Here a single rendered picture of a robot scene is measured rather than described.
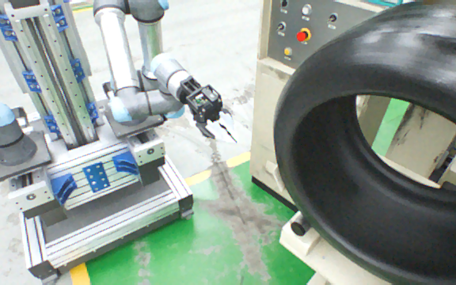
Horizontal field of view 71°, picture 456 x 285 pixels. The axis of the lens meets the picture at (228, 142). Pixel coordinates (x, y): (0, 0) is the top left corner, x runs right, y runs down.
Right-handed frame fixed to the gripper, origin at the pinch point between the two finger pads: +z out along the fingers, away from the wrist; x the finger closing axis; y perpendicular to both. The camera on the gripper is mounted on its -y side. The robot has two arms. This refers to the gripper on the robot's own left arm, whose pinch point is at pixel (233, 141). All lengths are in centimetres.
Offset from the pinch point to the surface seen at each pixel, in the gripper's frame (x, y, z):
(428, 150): 44, -14, 29
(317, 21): 66, -16, -33
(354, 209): 19.0, -21.8, 27.0
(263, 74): 52, -46, -50
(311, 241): 4.4, -24.1, 25.5
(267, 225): 22, -122, -12
